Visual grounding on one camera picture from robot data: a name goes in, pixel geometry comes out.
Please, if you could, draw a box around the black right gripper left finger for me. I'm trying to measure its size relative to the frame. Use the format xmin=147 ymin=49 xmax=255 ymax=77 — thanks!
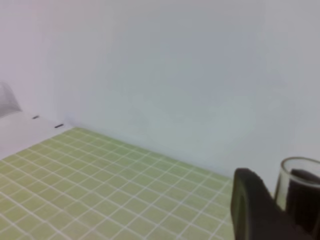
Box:
xmin=230 ymin=168 xmax=312 ymax=240

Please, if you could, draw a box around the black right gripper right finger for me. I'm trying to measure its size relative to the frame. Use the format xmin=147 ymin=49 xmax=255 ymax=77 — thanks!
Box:
xmin=285 ymin=169 xmax=320 ymax=235

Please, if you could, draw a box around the clear glass test tube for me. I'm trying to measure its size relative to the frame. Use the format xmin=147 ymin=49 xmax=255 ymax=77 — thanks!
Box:
xmin=274 ymin=157 xmax=320 ymax=240

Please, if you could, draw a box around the green grid tablecloth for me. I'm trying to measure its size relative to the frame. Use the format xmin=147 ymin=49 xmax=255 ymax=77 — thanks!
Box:
xmin=0 ymin=128 xmax=234 ymax=240

